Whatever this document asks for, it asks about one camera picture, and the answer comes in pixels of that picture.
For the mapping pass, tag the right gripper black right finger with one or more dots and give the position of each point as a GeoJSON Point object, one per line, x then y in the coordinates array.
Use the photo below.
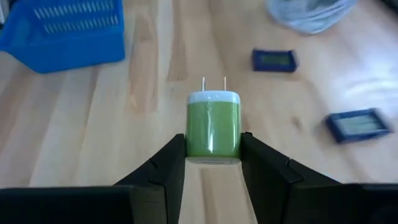
{"type": "Point", "coordinates": [280, 193]}

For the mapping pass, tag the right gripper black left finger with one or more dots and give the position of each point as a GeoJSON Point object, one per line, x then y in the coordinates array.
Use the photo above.
{"type": "Point", "coordinates": [155, 193]}

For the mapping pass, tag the green USB wall charger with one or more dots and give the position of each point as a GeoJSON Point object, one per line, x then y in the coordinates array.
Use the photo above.
{"type": "Point", "coordinates": [213, 127]}

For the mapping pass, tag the dark blue LCD meter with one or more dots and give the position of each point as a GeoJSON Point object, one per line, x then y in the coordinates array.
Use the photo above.
{"type": "Point", "coordinates": [357, 126]}
{"type": "Point", "coordinates": [273, 60]}

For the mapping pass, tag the blue plastic basket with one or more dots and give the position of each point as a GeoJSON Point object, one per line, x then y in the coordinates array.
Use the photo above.
{"type": "Point", "coordinates": [62, 46]}

